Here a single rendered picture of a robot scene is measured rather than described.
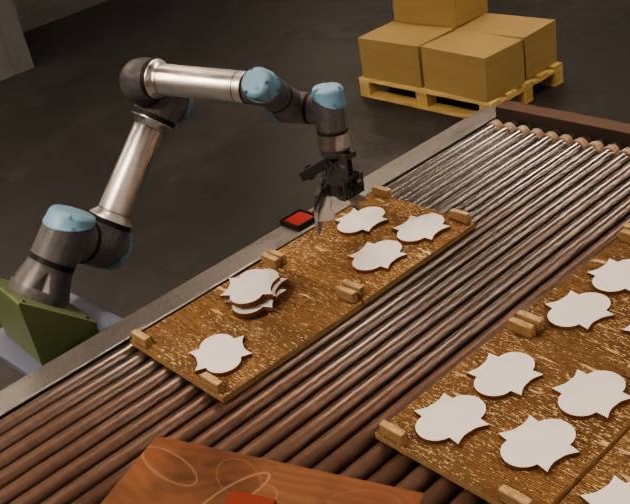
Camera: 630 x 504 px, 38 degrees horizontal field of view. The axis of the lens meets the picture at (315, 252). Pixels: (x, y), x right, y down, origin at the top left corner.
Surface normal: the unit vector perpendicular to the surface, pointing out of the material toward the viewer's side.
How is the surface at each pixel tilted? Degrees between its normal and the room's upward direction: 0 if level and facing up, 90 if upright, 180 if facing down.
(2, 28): 90
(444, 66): 90
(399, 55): 90
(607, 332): 0
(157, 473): 0
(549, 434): 0
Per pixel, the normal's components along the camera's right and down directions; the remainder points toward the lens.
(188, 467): -0.16, -0.85
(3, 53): 0.72, 0.24
